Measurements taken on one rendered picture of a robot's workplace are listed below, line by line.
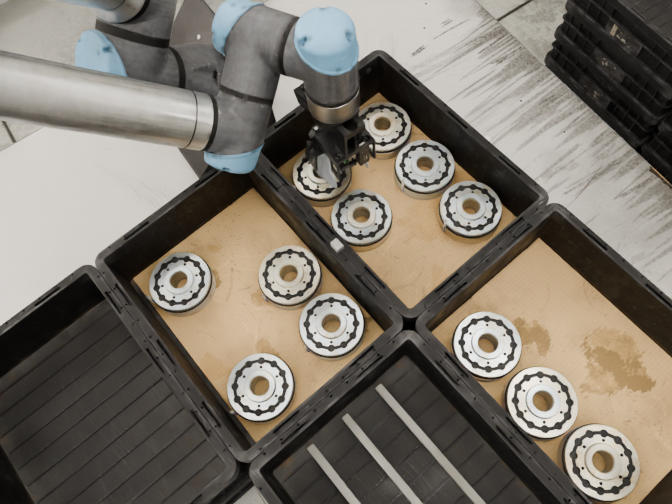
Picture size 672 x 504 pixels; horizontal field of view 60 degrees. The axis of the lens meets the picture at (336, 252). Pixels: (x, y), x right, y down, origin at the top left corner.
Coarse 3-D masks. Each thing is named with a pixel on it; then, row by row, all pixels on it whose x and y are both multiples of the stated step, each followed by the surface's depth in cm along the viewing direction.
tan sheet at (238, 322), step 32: (256, 192) 104; (224, 224) 103; (256, 224) 102; (224, 256) 100; (256, 256) 100; (224, 288) 98; (256, 288) 98; (192, 320) 96; (224, 320) 96; (256, 320) 96; (288, 320) 95; (192, 352) 94; (224, 352) 94; (256, 352) 94; (288, 352) 93; (224, 384) 92; (256, 384) 92; (320, 384) 91
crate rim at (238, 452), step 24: (192, 192) 94; (120, 240) 92; (96, 264) 90; (120, 288) 90; (384, 312) 85; (384, 336) 83; (168, 360) 84; (360, 360) 82; (192, 384) 82; (336, 384) 81; (312, 408) 80; (216, 432) 80; (240, 456) 78
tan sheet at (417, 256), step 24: (288, 168) 106; (360, 168) 105; (384, 168) 105; (456, 168) 104; (384, 192) 103; (360, 216) 101; (408, 216) 101; (432, 216) 100; (504, 216) 100; (408, 240) 99; (432, 240) 99; (384, 264) 98; (408, 264) 98; (432, 264) 97; (456, 264) 97; (408, 288) 96; (432, 288) 96
